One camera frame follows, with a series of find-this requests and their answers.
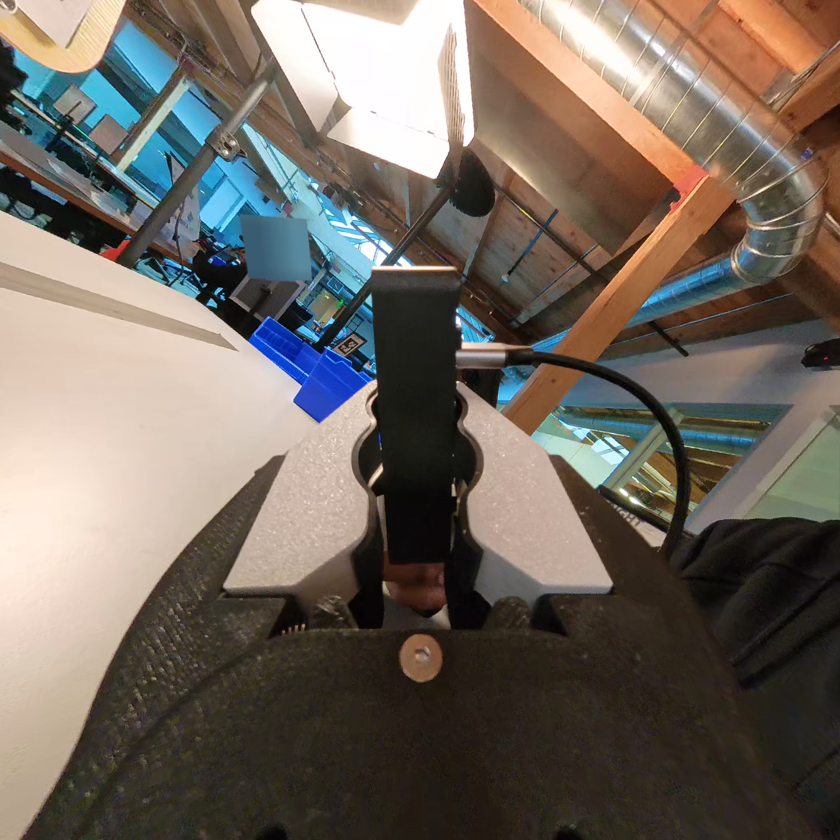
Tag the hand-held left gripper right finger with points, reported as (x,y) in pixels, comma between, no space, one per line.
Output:
(538,525)

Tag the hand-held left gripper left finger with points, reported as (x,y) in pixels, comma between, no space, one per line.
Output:
(302,525)

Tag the large blue plastic bin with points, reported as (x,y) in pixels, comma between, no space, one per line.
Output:
(328,390)

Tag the small black usb hub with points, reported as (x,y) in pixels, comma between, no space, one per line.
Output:
(417,394)

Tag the person's right forearm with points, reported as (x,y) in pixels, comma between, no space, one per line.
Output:
(768,590)

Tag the person's left hand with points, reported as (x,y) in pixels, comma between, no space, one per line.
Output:
(417,587)

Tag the black white marker sign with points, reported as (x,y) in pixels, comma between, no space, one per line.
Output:
(349,345)

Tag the metal pole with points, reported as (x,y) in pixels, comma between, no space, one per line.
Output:
(197,170)

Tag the white light panel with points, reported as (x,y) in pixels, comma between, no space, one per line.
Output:
(367,79)

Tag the wooden instruction sign board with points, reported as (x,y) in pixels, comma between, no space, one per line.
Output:
(79,39)

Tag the black wall camera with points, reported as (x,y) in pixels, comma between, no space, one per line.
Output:
(823,355)

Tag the silver ventilation duct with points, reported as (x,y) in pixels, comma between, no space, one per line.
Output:
(722,111)

